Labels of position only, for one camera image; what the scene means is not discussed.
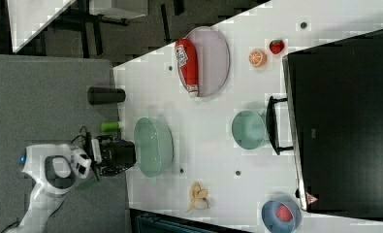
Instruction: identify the green cup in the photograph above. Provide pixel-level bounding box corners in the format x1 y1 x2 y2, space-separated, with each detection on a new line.
232 110 266 150

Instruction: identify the small green cylinder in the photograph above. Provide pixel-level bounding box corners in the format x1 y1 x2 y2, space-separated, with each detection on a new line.
101 121 121 132

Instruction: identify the green slotted spatula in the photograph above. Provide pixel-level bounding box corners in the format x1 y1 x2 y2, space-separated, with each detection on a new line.
77 177 98 190

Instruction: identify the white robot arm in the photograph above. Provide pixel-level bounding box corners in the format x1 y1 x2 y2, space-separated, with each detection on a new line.
3 135 136 233

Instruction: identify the red ketchup bottle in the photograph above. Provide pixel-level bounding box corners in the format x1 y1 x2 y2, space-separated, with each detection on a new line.
175 38 199 97

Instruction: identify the orange slice toy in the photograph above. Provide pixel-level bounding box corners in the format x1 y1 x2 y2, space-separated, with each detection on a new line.
248 50 268 68

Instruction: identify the black cylinder cup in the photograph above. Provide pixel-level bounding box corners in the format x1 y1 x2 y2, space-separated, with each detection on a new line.
87 86 126 105

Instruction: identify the blue bowl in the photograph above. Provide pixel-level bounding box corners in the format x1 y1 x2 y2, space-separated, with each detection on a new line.
262 200 302 233

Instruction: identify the peeled banana toy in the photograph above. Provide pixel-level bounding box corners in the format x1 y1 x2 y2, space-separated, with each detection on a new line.
186 182 208 212

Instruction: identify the red fruit in bowl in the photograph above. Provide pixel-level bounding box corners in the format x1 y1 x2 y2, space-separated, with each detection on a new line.
275 205 293 222

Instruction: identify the black toaster oven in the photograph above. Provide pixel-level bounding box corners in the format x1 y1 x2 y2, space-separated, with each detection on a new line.
282 29 383 221

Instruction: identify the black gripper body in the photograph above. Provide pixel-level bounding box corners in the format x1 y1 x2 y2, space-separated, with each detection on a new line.
91 135 137 177

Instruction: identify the green oval strainer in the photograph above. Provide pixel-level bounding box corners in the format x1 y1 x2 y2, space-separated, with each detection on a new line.
134 117 174 178

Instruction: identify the red strawberry toy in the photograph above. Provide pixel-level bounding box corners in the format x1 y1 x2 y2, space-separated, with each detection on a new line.
269 40 285 54

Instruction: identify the grey round plate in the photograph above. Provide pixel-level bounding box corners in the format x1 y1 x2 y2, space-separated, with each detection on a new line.
176 26 230 97

